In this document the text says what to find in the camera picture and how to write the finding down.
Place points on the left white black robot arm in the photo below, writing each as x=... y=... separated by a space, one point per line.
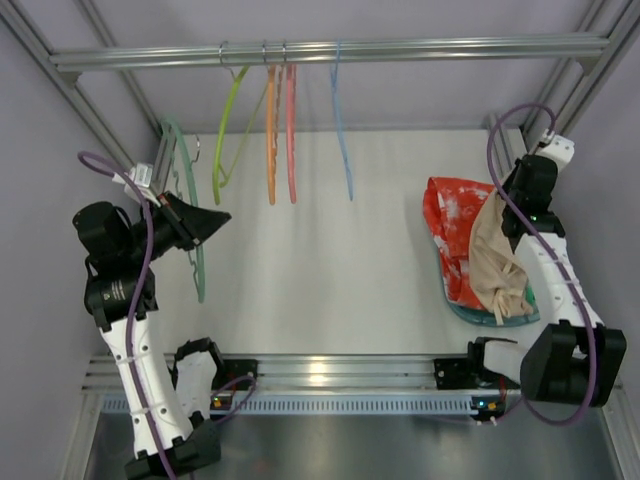
x=169 y=405

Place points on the front aluminium frame rail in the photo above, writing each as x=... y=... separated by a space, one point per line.
x=315 y=374

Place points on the beige trousers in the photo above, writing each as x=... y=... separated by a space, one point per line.
x=496 y=277

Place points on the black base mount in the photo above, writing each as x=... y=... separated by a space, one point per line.
x=233 y=368
x=457 y=373

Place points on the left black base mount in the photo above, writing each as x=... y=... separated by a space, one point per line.
x=233 y=368

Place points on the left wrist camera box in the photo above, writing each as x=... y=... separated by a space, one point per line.
x=141 y=176

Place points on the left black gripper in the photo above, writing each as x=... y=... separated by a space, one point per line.
x=179 y=222

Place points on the pink hanger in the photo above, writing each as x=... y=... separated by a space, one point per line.
x=291 y=77

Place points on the teal plastic basket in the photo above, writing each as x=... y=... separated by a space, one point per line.
x=480 y=317

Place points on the aluminium hanging rail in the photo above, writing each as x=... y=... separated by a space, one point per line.
x=226 y=54

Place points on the red white tie-dye garment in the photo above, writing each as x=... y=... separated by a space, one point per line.
x=450 y=207

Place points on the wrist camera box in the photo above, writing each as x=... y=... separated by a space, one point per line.
x=555 y=147
x=141 y=176

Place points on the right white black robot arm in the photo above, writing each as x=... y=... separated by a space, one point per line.
x=575 y=359

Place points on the lime green hanger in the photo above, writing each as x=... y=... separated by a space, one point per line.
x=221 y=175

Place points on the light blue hanger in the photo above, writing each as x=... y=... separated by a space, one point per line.
x=338 y=120

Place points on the orange hanger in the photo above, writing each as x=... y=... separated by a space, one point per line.
x=273 y=97

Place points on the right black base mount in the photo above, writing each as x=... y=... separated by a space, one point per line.
x=457 y=373

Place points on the grey slotted cable duct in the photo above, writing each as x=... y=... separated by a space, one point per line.
x=386 y=404

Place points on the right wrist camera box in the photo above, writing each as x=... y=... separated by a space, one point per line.
x=555 y=147

